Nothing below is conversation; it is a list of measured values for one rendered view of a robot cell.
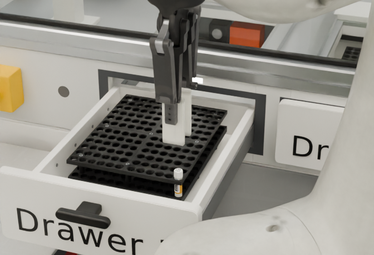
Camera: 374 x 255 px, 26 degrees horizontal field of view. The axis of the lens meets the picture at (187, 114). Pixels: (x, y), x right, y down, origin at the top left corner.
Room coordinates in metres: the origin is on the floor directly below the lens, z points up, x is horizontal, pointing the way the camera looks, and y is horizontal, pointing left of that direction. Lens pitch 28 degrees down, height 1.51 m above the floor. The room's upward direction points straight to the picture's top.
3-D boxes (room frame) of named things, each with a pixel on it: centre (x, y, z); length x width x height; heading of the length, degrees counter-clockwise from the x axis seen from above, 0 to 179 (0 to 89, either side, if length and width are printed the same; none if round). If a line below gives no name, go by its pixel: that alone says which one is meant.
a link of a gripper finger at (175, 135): (0.94, 0.02, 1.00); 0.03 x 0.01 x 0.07; 71
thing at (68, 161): (0.98, 0.09, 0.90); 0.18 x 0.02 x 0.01; 71
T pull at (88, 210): (0.86, 0.13, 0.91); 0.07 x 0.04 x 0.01; 71
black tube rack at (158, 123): (1.07, 0.05, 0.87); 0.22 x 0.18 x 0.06; 161
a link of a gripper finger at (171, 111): (0.92, 0.02, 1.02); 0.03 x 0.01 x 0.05; 161
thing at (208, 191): (1.08, 0.05, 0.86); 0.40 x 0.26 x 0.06; 161
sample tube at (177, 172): (0.95, 0.01, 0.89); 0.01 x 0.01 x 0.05
